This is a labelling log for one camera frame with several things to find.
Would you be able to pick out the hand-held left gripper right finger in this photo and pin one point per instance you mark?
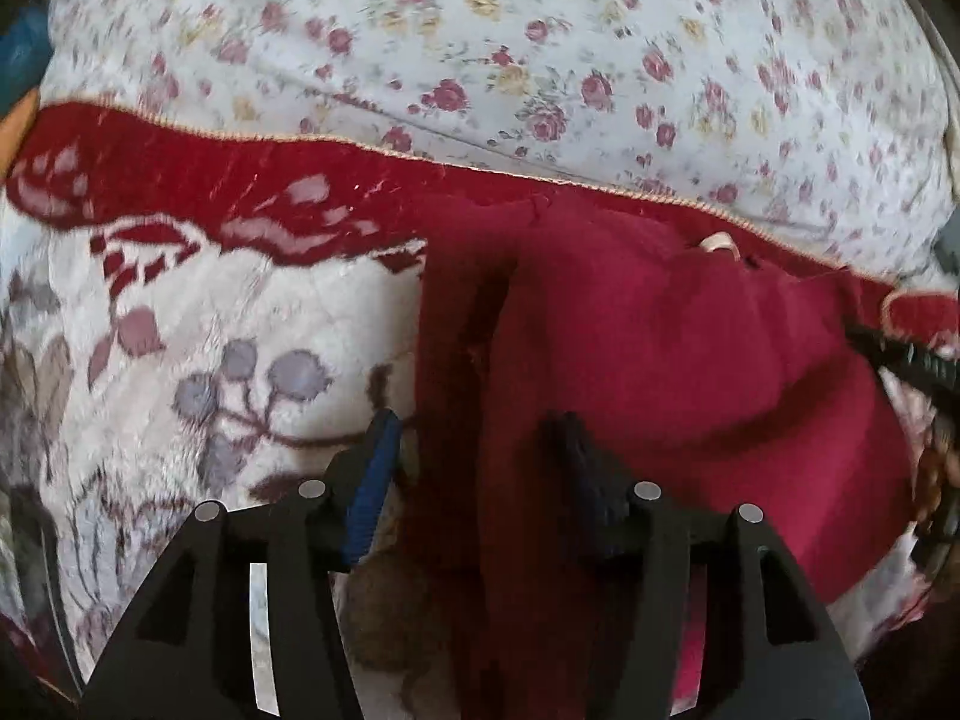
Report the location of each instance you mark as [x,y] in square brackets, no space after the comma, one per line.
[592,487]

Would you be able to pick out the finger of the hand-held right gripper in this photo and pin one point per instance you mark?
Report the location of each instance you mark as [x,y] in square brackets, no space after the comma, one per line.
[911,364]

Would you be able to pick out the floral bed sheet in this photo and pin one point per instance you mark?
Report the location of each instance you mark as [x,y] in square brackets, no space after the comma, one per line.
[525,52]

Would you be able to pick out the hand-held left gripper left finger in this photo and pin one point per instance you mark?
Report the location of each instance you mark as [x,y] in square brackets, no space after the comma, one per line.
[371,487]

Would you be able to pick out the red and white plush blanket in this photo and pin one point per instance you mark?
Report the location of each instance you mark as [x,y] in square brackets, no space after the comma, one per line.
[195,315]

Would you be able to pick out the blue bag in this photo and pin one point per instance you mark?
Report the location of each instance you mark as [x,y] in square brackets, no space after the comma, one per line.
[19,52]

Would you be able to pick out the orange plush blanket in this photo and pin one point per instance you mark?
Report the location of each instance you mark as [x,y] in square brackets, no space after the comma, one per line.
[16,131]

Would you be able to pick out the person's right hand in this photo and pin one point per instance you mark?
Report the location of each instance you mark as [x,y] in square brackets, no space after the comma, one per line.
[937,469]

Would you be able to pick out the red fleece garment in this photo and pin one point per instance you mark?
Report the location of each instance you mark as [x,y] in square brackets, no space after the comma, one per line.
[645,360]

